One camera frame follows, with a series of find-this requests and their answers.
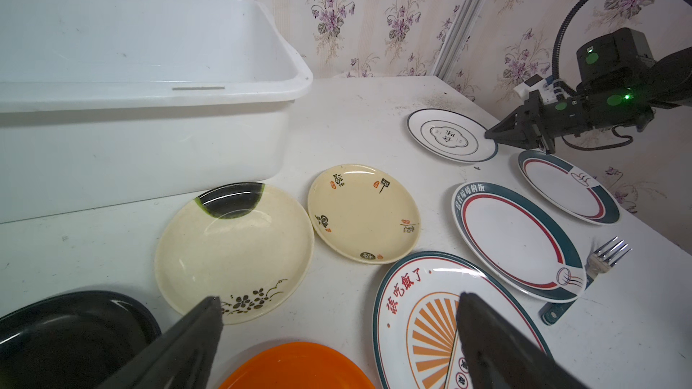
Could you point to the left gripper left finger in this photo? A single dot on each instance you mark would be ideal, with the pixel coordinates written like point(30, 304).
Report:
point(181, 358)

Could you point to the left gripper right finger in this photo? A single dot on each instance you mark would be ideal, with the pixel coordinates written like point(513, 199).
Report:
point(499, 356)

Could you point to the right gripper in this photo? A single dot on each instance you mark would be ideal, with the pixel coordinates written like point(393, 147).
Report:
point(536, 125)

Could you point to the white plate with black rings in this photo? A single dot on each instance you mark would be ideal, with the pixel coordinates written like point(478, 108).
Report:
point(451, 136)

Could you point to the white plate green red rim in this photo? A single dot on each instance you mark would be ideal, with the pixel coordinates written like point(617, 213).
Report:
point(519, 241)

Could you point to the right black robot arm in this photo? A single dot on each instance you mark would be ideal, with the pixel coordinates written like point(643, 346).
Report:
point(621, 86)

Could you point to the white plastic bin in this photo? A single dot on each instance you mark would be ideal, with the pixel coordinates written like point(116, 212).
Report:
point(105, 102)

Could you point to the white plate with sunburst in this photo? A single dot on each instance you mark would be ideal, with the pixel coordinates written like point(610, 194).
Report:
point(414, 326)

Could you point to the black round plate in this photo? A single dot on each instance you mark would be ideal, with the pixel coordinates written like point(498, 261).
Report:
point(74, 340)

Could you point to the orange plate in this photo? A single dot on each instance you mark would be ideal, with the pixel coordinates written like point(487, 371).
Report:
point(298, 365)

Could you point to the cream plate with black patch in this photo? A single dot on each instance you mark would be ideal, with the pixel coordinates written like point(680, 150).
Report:
point(248, 244)

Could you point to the cream plate with small motifs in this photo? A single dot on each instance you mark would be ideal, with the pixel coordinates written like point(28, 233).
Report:
point(364, 214)

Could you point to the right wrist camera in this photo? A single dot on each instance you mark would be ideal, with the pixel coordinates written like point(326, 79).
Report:
point(537, 83)

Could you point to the fork with green handle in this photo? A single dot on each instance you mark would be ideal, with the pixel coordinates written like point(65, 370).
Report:
point(599, 262)

